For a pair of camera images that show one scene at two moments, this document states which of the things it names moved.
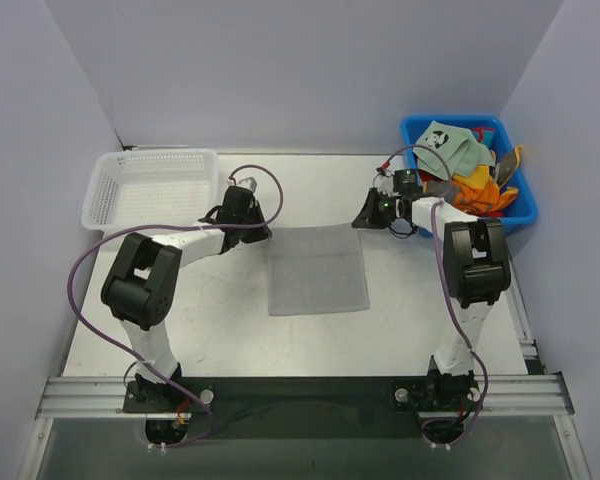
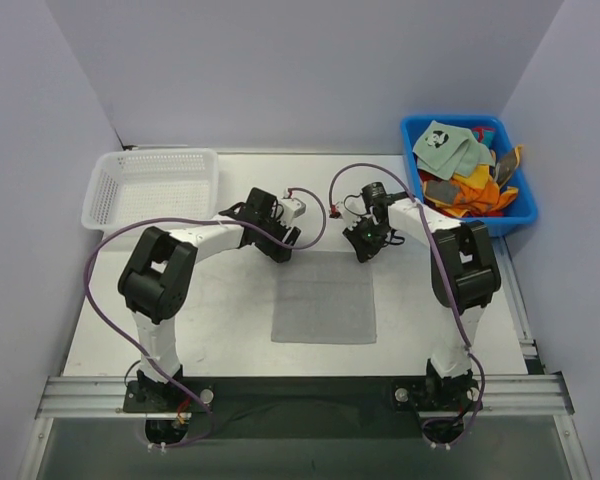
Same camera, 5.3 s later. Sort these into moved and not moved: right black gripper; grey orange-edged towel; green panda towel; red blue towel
Moved: right black gripper
Not moved: green panda towel; red blue towel; grey orange-edged towel
